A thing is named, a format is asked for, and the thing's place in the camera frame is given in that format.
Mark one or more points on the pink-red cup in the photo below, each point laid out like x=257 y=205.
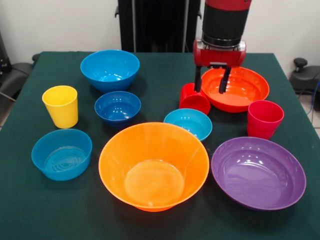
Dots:
x=262 y=125

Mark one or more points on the straight-walled teal blue bowl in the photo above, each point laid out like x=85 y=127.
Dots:
x=50 y=150

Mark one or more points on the red cup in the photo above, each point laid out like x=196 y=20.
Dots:
x=193 y=103

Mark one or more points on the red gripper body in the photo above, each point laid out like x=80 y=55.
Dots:
x=217 y=56

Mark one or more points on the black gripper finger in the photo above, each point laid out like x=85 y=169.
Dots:
x=224 y=81
x=198 y=80

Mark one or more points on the shallow red-orange bowl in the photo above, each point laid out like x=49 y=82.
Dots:
x=245 y=87

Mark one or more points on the black base with knob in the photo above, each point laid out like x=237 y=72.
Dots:
x=303 y=75

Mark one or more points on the dark green tablecloth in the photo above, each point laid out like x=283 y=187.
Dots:
x=62 y=212

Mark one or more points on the black chair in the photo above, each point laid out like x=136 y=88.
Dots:
x=13 y=77

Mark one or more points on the small dark blue bowl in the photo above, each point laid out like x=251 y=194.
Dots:
x=117 y=107

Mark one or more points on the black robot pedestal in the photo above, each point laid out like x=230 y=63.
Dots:
x=155 y=25

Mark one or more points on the small light blue bowl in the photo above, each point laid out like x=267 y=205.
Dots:
x=187 y=120

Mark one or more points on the yellow cup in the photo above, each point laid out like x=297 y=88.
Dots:
x=61 y=112

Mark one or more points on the shallow purple bowl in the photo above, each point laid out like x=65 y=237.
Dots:
x=257 y=175

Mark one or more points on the large orange bowl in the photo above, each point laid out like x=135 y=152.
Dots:
x=150 y=155

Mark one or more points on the black table clamp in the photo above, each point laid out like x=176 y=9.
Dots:
x=35 y=57

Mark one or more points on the large blue bowl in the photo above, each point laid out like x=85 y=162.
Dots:
x=110 y=65

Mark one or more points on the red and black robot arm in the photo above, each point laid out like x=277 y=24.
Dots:
x=223 y=22

